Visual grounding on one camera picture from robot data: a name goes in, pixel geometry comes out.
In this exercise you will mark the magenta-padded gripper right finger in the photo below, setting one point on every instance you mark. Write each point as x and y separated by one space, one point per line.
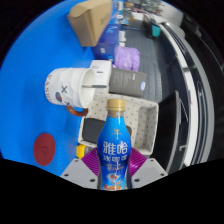
150 170

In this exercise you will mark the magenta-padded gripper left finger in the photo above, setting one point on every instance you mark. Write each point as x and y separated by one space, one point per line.
77 171

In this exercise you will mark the blue drink bottle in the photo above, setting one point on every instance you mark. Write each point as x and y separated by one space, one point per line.
113 150

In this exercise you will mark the flat round red coaster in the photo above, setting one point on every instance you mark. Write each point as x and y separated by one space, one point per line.
44 149

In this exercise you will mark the beige perforated tray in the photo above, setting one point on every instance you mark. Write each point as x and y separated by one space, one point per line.
141 120

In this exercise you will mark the metal spoon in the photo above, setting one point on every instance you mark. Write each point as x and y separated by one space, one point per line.
96 86

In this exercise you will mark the dark grey flat box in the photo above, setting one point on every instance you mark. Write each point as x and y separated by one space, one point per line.
128 82

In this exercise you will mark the small white box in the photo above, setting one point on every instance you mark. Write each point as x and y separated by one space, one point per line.
101 71

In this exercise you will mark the purple plastic bag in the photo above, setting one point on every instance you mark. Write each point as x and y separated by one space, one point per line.
127 58

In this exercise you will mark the blue carton box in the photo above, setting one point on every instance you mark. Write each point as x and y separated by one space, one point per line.
106 43

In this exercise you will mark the teal bin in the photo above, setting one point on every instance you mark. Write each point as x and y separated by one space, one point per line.
156 31

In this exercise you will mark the brown cardboard box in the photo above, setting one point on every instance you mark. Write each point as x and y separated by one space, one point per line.
90 21

